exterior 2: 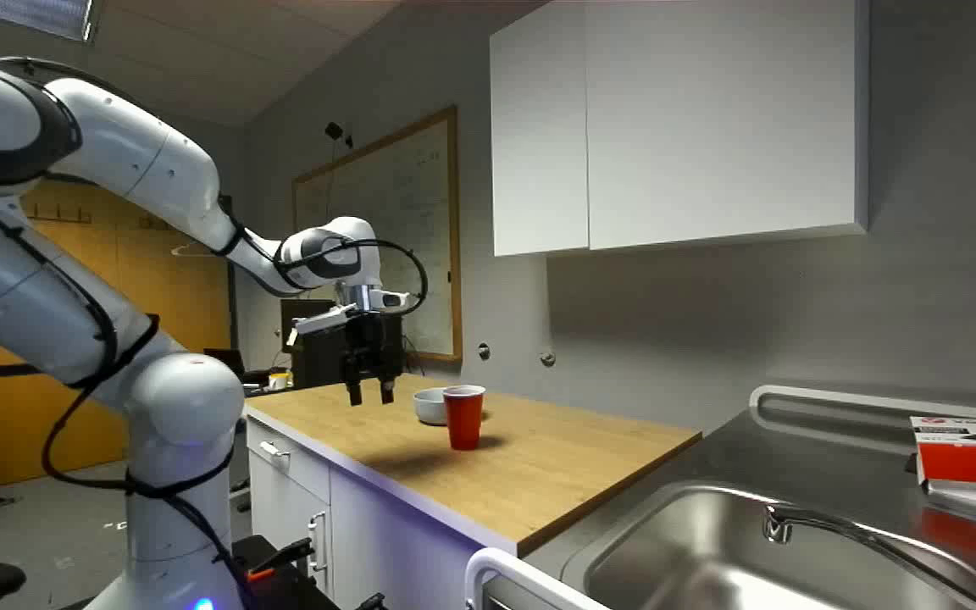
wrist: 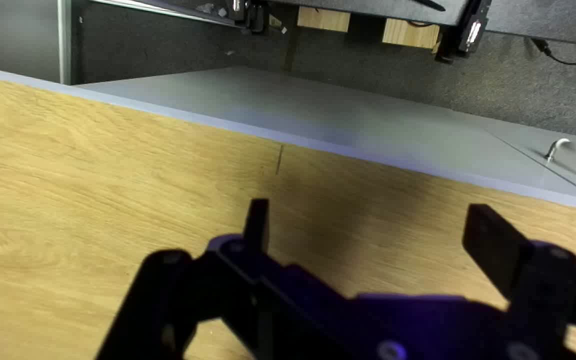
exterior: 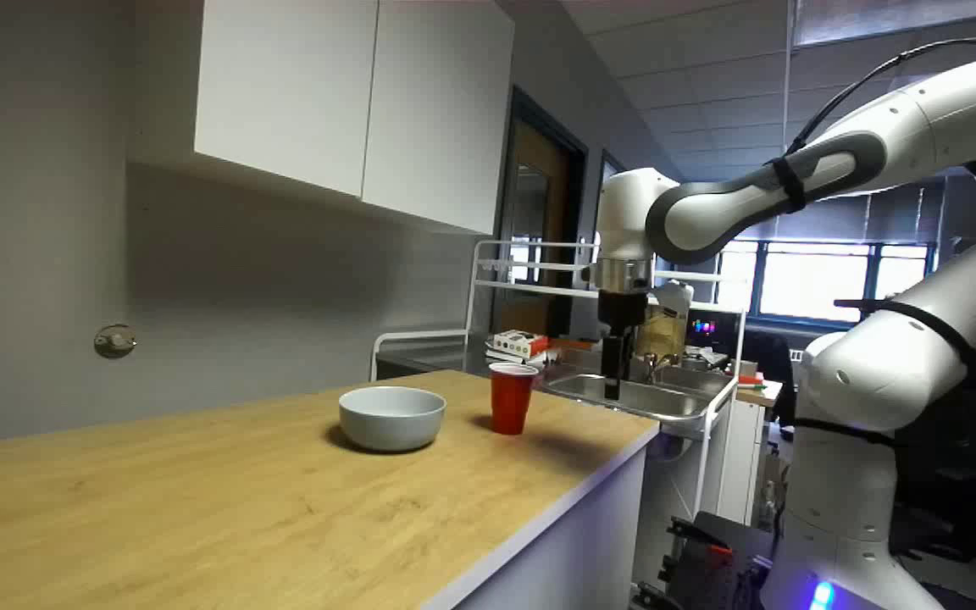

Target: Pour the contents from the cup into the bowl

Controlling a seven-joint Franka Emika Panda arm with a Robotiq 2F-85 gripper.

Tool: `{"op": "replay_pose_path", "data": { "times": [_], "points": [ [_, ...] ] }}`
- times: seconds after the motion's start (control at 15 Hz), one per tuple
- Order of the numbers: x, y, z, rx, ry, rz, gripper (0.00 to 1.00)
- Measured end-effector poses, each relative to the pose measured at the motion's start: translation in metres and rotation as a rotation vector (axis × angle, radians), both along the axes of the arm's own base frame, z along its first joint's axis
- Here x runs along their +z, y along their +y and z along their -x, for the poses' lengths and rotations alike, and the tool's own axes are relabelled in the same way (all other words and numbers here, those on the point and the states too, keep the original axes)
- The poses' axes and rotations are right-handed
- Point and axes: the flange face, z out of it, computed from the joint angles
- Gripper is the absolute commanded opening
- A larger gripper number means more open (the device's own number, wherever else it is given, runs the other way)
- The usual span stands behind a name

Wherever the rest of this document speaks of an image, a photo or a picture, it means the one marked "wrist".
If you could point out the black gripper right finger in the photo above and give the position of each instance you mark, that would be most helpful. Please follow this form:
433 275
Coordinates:
536 278

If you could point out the black box device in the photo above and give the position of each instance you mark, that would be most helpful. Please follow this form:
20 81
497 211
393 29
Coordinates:
463 39

